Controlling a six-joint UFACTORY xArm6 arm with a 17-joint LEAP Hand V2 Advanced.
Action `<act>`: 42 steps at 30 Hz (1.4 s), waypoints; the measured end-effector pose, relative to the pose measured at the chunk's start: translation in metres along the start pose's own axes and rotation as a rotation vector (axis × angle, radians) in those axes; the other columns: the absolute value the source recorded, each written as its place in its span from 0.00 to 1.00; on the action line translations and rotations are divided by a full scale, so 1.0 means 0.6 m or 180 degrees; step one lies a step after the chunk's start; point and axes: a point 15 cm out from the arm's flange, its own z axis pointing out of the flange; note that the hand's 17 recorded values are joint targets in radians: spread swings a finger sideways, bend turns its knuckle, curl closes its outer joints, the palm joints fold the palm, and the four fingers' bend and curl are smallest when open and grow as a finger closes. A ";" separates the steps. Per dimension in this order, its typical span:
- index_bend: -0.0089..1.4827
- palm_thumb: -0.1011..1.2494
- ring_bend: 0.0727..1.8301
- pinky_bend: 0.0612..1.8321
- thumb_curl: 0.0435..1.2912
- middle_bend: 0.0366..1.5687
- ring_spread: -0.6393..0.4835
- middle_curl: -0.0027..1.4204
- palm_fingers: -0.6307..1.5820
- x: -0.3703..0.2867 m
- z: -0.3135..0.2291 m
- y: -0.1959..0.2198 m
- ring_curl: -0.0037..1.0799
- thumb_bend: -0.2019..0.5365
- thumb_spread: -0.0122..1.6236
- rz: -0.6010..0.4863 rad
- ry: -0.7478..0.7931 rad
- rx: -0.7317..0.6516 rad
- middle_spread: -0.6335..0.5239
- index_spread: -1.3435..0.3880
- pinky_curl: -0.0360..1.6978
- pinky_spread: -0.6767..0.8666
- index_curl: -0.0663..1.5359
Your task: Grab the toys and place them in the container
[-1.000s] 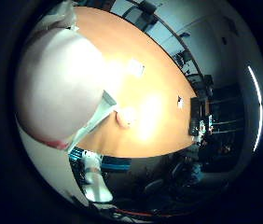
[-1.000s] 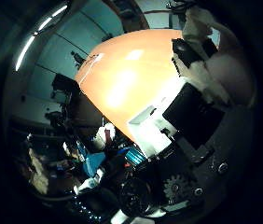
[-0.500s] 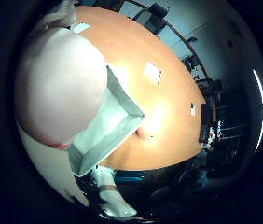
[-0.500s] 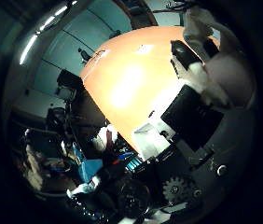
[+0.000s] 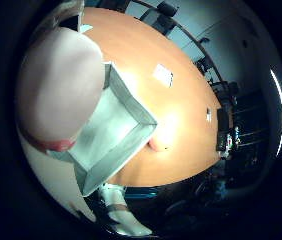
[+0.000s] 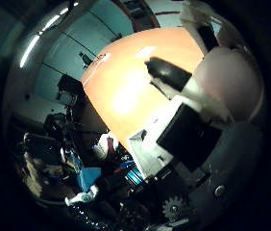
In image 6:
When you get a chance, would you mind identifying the red and white ball toy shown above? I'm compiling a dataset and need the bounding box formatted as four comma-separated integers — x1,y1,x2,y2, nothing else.
193,46,266,124

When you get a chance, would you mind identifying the cyan blue box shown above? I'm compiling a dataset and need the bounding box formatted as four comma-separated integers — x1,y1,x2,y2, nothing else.
124,167,144,187

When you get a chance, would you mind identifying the blue cloth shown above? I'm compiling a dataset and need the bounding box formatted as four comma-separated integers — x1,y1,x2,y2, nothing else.
77,167,102,193

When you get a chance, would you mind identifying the white crumpled object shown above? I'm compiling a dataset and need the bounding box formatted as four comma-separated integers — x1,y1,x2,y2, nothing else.
64,185,100,207

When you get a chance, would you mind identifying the black equipment on stand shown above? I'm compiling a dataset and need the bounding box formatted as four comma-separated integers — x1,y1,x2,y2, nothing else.
58,74,86,107

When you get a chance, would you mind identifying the beige furry object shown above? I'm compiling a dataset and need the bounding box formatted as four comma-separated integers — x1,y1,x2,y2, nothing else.
21,152,44,198

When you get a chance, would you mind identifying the short ceiling light strip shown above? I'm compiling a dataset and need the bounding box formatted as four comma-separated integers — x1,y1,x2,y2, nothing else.
40,13,62,33

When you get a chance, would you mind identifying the long ceiling light strip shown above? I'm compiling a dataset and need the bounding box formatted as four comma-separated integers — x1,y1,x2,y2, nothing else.
19,34,41,69

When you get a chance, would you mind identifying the black wall mounted camera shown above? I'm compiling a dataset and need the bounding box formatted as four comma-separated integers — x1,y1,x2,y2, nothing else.
79,51,94,68

